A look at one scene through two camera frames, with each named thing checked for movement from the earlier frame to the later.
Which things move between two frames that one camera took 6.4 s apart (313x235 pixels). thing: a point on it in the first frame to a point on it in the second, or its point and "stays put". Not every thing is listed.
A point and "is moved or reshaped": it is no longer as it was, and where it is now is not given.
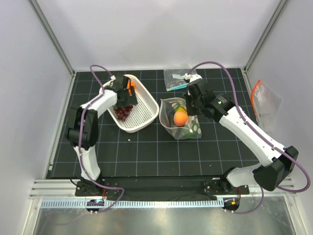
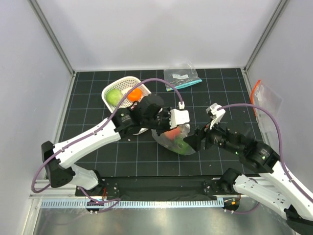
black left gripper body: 128,100 to 161,123
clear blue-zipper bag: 175,78 stays put
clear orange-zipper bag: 267,105 stays put
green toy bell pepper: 189,135 is moved or reshaped
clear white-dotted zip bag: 174,119 is moved or reshaped
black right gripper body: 193,106 to 213,136
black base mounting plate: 153,186 stays put
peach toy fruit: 180,118 is moved or reshaped
